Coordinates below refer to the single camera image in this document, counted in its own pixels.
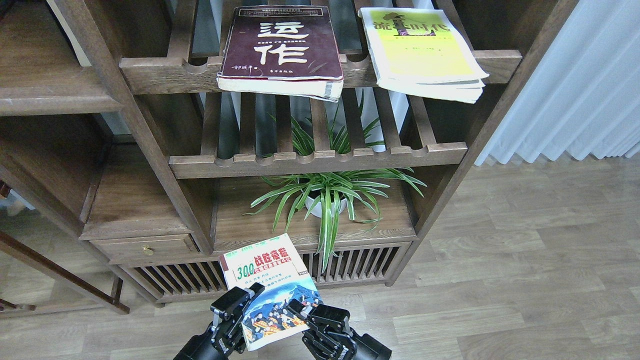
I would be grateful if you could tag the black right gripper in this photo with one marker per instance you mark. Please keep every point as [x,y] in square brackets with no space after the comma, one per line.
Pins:
[324,343]

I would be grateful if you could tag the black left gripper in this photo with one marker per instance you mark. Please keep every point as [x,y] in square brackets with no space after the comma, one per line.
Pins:
[220,340]

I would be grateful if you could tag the colourful 300 paperback book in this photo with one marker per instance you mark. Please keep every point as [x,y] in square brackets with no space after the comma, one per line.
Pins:
[276,264]

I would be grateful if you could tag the yellow green book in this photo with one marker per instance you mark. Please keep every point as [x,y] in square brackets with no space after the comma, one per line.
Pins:
[419,52]

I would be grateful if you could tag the brass drawer knob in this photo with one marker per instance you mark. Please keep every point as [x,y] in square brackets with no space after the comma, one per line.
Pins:
[147,250]

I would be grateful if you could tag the white plant pot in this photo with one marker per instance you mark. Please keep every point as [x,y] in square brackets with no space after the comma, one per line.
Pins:
[315,204]

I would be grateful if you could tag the green spider plant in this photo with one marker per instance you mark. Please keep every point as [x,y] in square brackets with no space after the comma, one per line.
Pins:
[363,186]

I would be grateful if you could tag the dark wooden bookshelf unit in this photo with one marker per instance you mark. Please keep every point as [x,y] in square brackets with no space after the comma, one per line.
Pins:
[113,126]

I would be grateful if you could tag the dark red book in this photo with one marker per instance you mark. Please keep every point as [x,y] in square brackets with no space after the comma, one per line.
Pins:
[282,50]

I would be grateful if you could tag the white pleated curtain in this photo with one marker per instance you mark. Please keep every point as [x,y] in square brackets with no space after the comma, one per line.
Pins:
[584,97]

